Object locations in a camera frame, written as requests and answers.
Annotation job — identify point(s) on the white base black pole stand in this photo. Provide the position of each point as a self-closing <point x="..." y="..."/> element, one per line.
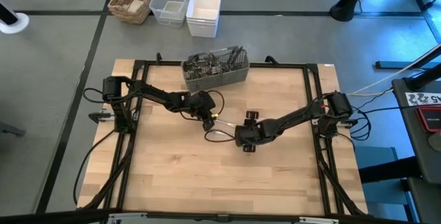
<point x="17" y="24"/>

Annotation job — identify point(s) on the dark grey side table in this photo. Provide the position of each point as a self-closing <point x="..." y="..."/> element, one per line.
<point x="410" y="131"/>

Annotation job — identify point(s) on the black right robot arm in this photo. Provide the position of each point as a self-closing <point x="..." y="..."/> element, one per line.
<point x="296" y="115"/>

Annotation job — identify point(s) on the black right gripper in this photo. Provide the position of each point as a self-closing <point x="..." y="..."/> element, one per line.
<point x="255" y="132"/>

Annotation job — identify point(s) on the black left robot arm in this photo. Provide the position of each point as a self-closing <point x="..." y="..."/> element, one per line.
<point x="155" y="96"/>

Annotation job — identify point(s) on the red and black device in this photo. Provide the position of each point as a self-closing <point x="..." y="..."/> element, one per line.
<point x="430" y="119"/>

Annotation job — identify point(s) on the grey mesh silverware basket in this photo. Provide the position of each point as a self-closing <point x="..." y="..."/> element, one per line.
<point x="213" y="82"/>

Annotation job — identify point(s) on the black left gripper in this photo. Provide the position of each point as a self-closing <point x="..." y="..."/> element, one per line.
<point x="203" y="105"/>

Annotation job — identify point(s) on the white printed label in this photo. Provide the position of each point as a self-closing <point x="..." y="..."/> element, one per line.
<point x="422" y="99"/>

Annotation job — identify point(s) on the woven wicker basket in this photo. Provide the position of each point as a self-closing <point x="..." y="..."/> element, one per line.
<point x="138" y="17"/>

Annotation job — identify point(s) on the white plastic bin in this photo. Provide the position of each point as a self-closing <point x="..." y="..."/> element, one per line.
<point x="203" y="27"/>

